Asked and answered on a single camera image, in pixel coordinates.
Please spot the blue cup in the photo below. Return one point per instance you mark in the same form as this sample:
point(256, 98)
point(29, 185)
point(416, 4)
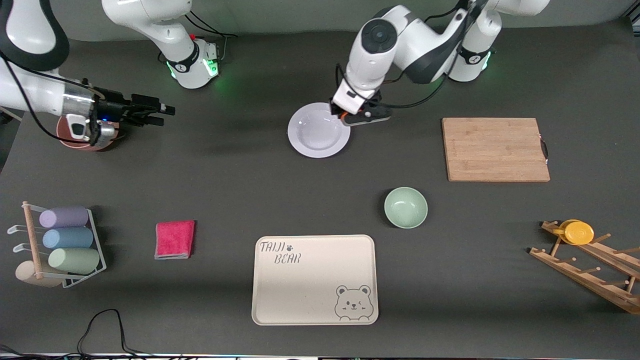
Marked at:
point(69, 238)

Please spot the pink bowl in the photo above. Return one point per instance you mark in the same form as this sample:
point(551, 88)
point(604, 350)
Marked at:
point(75, 145)

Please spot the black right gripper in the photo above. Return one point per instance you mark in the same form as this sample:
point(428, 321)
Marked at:
point(111, 106)

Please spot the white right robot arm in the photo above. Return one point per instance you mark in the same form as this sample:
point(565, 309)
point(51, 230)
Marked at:
point(160, 25)

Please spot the green cup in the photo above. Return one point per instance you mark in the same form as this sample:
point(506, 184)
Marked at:
point(75, 260)

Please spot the wooden cutting board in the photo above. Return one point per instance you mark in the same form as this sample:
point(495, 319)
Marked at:
point(492, 150)

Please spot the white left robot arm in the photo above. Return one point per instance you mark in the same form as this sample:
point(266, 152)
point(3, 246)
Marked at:
point(400, 35)

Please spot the white round plate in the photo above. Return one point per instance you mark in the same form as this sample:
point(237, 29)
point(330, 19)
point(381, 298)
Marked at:
point(315, 135)

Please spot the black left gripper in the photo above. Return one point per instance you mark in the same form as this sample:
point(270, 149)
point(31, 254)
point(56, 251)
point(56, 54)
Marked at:
point(334, 109)

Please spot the light green bowl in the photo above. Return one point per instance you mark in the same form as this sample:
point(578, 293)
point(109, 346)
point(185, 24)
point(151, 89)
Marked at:
point(405, 208)

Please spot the wooden mug rack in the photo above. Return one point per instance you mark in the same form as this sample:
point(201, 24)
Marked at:
point(590, 280)

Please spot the purple cup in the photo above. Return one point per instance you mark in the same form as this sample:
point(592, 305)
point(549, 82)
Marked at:
point(65, 217)

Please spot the yellow mug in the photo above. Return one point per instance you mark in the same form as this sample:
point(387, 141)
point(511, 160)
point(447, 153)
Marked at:
point(579, 233)

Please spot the pink folded cloth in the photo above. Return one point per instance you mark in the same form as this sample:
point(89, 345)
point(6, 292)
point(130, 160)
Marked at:
point(174, 239)

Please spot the beige cup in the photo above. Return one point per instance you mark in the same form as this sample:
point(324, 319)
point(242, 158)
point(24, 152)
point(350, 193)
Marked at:
point(27, 276)

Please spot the beige bear print tray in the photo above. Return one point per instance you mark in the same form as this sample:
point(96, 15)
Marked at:
point(310, 285)

